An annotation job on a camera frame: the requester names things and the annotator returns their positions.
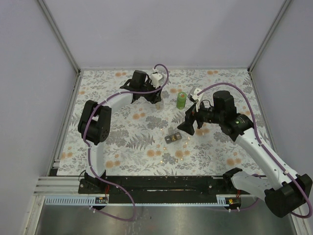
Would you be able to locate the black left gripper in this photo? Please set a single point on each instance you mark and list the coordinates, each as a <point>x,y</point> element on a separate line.
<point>155,97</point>

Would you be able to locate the aluminium frame rail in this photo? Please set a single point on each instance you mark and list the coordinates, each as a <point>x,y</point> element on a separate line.
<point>57,186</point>

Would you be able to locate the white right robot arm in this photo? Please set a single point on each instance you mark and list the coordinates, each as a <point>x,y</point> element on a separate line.
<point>283,190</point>

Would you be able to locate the green pill bottle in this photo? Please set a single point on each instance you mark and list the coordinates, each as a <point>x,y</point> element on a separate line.
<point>180,105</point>

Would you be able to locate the right aluminium corner post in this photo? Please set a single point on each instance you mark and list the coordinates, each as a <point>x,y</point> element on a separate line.
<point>269,34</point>

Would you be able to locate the green bottle cap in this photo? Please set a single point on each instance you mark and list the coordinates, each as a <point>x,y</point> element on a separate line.
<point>182,96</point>

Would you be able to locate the grey weekly pill organizer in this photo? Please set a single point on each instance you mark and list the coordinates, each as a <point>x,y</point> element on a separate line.
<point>172,136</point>

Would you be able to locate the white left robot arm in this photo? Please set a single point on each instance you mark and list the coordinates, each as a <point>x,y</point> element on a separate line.
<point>95,121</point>

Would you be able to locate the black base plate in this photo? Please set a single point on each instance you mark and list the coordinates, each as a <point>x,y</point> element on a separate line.
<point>158,185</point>

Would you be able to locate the floral table mat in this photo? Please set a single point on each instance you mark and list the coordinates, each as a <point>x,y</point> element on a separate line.
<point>135,142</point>

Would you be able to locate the aluminium corner post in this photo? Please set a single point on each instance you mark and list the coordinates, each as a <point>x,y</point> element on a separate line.
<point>269,34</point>
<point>56,31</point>

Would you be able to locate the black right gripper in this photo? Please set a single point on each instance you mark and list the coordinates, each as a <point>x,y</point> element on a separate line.
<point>192,114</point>

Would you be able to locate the white cable duct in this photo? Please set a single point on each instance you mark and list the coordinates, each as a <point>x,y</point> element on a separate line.
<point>154,200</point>

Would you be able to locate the left aluminium corner post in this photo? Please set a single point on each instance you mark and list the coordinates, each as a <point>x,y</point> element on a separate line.
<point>56,31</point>

